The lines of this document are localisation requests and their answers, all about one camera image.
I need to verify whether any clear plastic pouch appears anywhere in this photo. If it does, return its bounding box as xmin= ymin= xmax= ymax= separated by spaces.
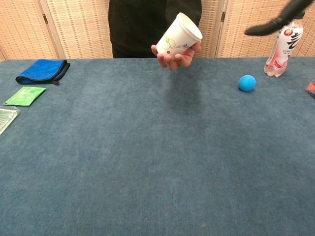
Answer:
xmin=0 ymin=106 xmax=21 ymax=136

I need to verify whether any clear box with red parts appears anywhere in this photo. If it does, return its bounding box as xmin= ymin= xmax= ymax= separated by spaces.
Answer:
xmin=305 ymin=79 xmax=315 ymax=99

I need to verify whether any pink drink bottle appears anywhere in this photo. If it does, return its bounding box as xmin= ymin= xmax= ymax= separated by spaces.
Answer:
xmin=263 ymin=20 xmax=304 ymax=78

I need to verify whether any woven folding screen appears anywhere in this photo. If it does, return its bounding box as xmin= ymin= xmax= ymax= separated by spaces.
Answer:
xmin=0 ymin=0 xmax=113 ymax=62
xmin=196 ymin=0 xmax=315 ymax=59

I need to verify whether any person torso black clothing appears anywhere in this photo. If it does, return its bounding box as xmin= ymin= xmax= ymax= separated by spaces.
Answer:
xmin=108 ymin=0 xmax=203 ymax=59

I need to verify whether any white paper cup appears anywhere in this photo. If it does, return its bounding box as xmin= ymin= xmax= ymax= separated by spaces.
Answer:
xmin=156 ymin=12 xmax=203 ymax=56

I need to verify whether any blue ball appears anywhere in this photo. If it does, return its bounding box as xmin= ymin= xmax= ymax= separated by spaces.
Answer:
xmin=238 ymin=74 xmax=257 ymax=92

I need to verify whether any blue folded cloth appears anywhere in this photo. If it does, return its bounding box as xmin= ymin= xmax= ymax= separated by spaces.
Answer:
xmin=15 ymin=59 xmax=71 ymax=86

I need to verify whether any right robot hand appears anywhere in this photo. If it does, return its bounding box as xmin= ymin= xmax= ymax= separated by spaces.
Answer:
xmin=244 ymin=0 xmax=314 ymax=36

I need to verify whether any blue table cover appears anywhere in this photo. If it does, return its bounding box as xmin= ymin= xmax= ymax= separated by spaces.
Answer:
xmin=0 ymin=57 xmax=315 ymax=236

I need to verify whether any green sachet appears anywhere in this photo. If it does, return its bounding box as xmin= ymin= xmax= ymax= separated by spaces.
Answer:
xmin=3 ymin=86 xmax=47 ymax=107

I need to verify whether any person left hand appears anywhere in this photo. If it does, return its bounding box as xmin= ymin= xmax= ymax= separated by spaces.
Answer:
xmin=151 ymin=41 xmax=202 ymax=72

